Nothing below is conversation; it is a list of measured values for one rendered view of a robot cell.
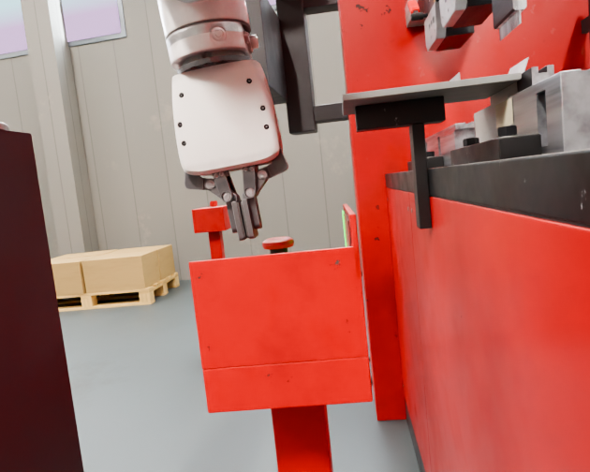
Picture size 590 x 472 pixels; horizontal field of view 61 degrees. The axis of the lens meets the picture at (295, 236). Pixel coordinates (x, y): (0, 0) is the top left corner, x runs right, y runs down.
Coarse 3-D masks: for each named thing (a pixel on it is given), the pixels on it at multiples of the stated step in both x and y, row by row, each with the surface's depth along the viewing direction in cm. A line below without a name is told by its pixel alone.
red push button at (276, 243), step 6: (270, 240) 60; (276, 240) 59; (282, 240) 59; (288, 240) 60; (264, 246) 60; (270, 246) 59; (276, 246) 59; (282, 246) 59; (288, 246) 60; (270, 252) 61; (276, 252) 60; (282, 252) 60
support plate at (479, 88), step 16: (464, 80) 74; (480, 80) 74; (496, 80) 74; (512, 80) 73; (352, 96) 76; (368, 96) 76; (384, 96) 76; (400, 96) 78; (416, 96) 80; (432, 96) 81; (448, 96) 83; (464, 96) 85; (480, 96) 88; (352, 112) 91
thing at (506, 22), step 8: (496, 0) 83; (504, 0) 79; (512, 0) 76; (520, 0) 76; (496, 8) 83; (504, 8) 80; (512, 8) 76; (520, 8) 76; (496, 16) 84; (504, 16) 80; (512, 16) 79; (520, 16) 76; (496, 24) 84; (504, 24) 83; (512, 24) 79; (504, 32) 83
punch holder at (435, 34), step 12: (432, 0) 118; (432, 12) 118; (432, 24) 119; (432, 36) 121; (444, 36) 116; (456, 36) 116; (468, 36) 117; (432, 48) 125; (444, 48) 127; (456, 48) 128
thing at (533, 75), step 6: (534, 66) 70; (546, 66) 70; (552, 66) 69; (528, 72) 71; (534, 72) 70; (540, 72) 72; (546, 72) 70; (552, 72) 70; (522, 78) 74; (528, 78) 71; (534, 78) 70; (540, 78) 70; (546, 78) 70; (522, 84) 74; (528, 84) 71; (522, 90) 74
